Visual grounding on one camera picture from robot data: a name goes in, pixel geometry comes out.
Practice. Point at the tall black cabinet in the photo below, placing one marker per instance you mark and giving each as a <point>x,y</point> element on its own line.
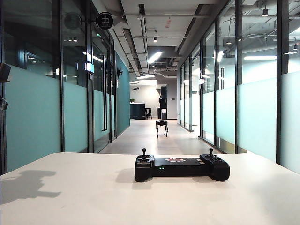
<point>164,91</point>

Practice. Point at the dark grey box fixture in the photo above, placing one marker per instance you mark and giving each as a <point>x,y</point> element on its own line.
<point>5,72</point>

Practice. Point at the small green potted plant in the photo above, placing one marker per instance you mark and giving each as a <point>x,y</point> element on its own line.
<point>132,100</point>

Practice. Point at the dark teal counter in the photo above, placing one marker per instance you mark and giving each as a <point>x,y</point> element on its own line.
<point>137,111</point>

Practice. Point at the black bar stool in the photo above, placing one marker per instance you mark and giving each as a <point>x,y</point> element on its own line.
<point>150,112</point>
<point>147,112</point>

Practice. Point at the black quadruped robot dog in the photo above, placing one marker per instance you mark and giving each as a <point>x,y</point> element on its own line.
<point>162,124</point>

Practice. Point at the round black hanging sign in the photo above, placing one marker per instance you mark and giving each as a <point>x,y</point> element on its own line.
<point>105,20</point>

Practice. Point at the black remote control with sticker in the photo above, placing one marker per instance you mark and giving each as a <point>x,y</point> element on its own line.
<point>178,168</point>

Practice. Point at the linear ceiling light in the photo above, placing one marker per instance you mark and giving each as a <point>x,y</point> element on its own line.
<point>155,57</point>

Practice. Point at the small dark door fitting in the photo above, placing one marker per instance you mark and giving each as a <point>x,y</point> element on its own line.
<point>3,103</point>

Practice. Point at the black pendant lamp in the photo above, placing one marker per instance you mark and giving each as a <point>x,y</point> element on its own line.
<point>265,11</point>

